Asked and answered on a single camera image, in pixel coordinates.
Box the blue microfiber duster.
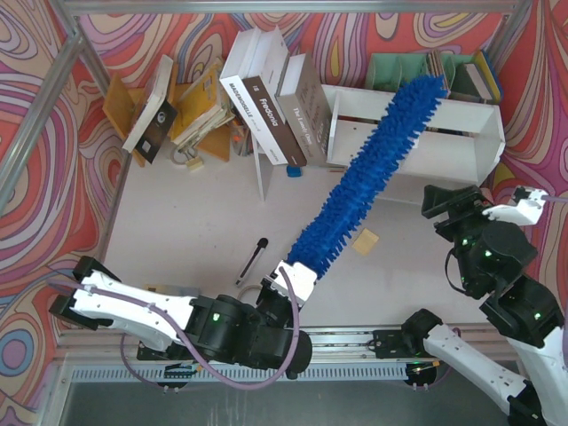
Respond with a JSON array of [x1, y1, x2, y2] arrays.
[[286, 75, 447, 279]]

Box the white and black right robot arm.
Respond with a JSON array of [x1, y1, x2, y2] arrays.
[[401, 185, 567, 425]]

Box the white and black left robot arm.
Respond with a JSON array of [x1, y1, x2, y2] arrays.
[[49, 256, 317, 382]]

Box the white wooden bookshelf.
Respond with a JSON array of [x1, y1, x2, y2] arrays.
[[251, 83, 507, 214]]

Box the beige tape roll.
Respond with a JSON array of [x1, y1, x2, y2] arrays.
[[236, 285, 262, 306]]

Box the yellow sticky note pad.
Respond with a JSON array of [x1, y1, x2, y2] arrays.
[[352, 228, 379, 256]]

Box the beige and grey calculator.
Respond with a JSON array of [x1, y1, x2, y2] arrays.
[[145, 285, 201, 297]]

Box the grey and blue book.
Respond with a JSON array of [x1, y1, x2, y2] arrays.
[[463, 50, 503, 105]]

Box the brown notebooks in organizer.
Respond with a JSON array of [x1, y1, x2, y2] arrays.
[[426, 49, 451, 99]]

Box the blue pencil sharpener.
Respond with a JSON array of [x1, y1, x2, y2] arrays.
[[286, 165, 303, 178]]

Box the green desk organizer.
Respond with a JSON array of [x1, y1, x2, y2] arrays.
[[365, 53, 491, 104]]

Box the beige binder clip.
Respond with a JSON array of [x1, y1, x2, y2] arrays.
[[185, 153, 203, 171]]

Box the grey Lonely One book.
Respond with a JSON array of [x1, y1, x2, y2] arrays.
[[277, 52, 332, 167]]

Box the clear tape roll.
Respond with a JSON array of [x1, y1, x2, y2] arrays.
[[170, 147, 195, 166]]

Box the brown Fredonia book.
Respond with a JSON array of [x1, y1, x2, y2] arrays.
[[243, 75, 307, 167]]

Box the yellow worn paperback stack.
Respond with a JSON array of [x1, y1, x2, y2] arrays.
[[171, 58, 234, 150]]

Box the white and black leaning book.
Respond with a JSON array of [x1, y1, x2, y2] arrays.
[[122, 55, 177, 163]]

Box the white Mademoiselle book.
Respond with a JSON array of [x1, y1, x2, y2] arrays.
[[220, 28, 288, 165]]

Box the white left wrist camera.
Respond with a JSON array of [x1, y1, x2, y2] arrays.
[[270, 261, 318, 307]]

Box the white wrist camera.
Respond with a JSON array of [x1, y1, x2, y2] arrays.
[[270, 261, 318, 307], [482, 185, 548, 226]]

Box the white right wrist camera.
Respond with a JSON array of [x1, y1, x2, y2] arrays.
[[482, 185, 548, 226]]

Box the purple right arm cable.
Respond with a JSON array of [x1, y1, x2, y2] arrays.
[[543, 194, 568, 343]]

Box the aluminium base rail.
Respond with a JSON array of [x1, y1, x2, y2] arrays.
[[56, 324, 526, 387]]

